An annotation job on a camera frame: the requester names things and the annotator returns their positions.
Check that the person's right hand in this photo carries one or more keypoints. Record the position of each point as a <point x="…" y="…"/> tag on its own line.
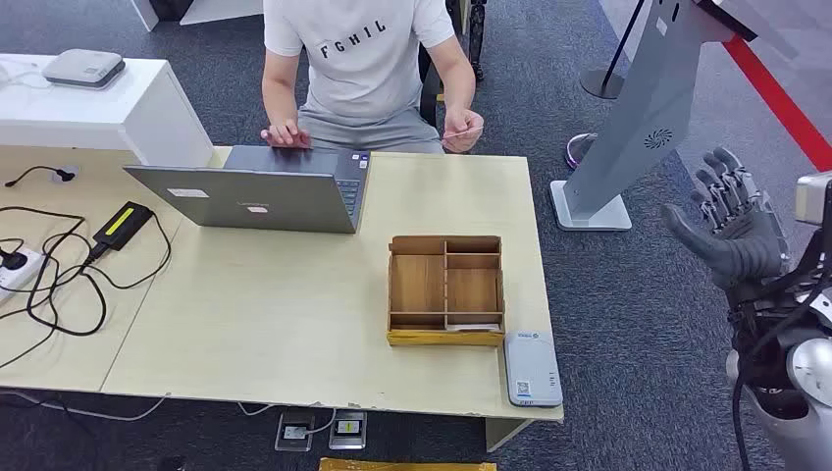
<point x="283" y="134"/>

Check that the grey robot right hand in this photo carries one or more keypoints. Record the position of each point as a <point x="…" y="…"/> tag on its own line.
<point x="747" y="250"/>

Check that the person's left hand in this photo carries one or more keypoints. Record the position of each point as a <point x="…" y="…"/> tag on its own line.
<point x="458" y="123"/>

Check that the white ID card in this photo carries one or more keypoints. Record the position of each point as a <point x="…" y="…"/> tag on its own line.
<point x="465" y="134"/>

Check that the wooden compartment box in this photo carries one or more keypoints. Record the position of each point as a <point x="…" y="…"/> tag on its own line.
<point x="416" y="283"/>

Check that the white room key card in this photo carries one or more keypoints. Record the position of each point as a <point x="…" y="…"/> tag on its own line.
<point x="474" y="327"/>

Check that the grey card reader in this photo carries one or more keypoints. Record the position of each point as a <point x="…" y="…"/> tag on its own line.
<point x="532" y="370"/>

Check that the person's right forearm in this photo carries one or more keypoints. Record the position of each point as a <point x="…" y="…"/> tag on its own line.
<point x="278" y="97"/>

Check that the person's left forearm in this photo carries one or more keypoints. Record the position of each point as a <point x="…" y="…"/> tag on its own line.
<point x="458" y="88"/>

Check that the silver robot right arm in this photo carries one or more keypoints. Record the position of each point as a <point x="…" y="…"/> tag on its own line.
<point x="812" y="370"/>

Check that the person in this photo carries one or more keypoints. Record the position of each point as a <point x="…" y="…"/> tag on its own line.
<point x="364" y="78"/>

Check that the grey laptop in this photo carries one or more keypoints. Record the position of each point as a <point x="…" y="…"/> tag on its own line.
<point x="260" y="201"/>

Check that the black metal stand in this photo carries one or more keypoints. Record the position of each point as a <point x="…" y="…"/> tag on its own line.
<point x="478" y="39"/>

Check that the purple round base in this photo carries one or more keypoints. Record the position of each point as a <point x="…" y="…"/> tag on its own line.
<point x="577" y="151"/>

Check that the white furniture base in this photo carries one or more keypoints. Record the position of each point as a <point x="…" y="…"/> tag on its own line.
<point x="214" y="10"/>

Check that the white cabinet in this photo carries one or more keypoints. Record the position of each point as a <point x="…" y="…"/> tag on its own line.
<point x="130" y="110"/>

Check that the grey kiosk stand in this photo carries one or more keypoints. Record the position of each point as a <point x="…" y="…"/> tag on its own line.
<point x="650" y="110"/>

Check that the black power adapter yellow label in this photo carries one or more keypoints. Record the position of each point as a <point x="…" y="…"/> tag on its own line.
<point x="122" y="224"/>

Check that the grey flat device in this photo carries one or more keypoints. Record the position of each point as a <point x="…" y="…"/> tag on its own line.
<point x="84" y="68"/>

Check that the grey desk grommet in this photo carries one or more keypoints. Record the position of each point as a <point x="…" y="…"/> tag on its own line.
<point x="73" y="173"/>

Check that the white power strip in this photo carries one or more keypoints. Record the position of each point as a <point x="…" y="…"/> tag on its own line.
<point x="26" y="276"/>

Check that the floor socket with white plug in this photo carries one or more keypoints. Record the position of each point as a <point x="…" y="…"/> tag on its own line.
<point x="294" y="432"/>

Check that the black power plug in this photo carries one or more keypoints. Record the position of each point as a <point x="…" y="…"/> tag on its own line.
<point x="12" y="260"/>

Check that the floor socket with yellow label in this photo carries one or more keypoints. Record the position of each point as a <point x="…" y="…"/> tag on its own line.
<point x="348" y="429"/>

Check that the beige desk leg panel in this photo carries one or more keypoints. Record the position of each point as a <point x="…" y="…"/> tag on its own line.
<point x="504" y="432"/>

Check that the yellow orange floor tape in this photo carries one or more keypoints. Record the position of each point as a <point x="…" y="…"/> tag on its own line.
<point x="403" y="465"/>

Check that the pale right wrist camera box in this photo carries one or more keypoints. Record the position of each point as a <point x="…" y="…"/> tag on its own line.
<point x="812" y="198"/>

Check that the black stanchion post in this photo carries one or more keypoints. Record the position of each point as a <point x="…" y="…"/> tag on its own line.
<point x="601" y="84"/>

